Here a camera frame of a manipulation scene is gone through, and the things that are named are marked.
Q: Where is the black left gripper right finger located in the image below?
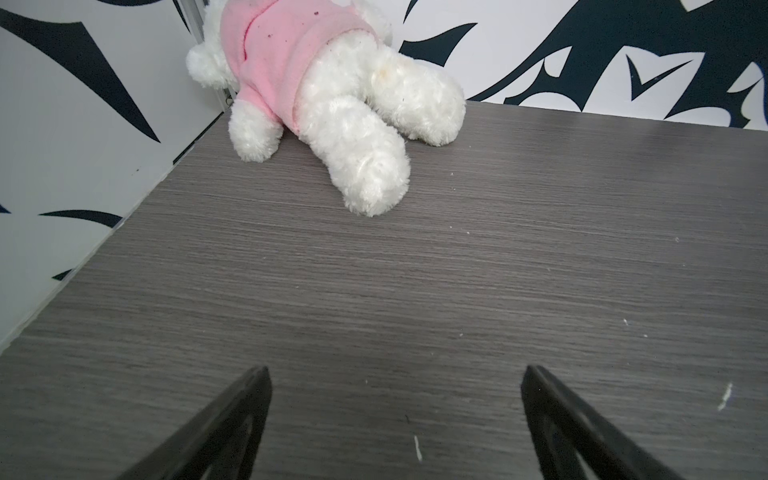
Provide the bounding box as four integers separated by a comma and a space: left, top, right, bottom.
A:
521, 365, 682, 480

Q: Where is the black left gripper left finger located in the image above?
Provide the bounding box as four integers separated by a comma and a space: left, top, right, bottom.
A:
119, 367, 272, 480

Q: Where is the white plush toy pink shirt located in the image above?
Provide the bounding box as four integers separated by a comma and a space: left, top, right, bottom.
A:
186, 1, 466, 217

